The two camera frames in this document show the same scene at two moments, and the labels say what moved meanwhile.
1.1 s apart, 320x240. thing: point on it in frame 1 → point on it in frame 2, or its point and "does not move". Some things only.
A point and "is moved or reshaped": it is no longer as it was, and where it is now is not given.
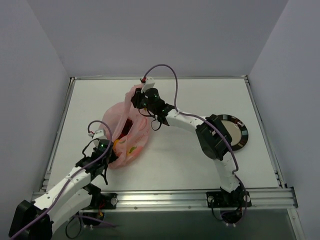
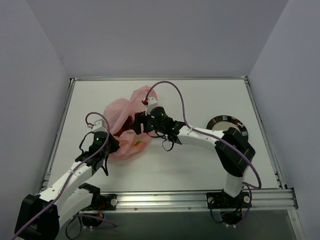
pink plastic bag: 129,128 is moved or reshaped
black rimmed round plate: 237,130 does not move
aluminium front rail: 275,198 does not move
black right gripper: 136,99 → 138,122
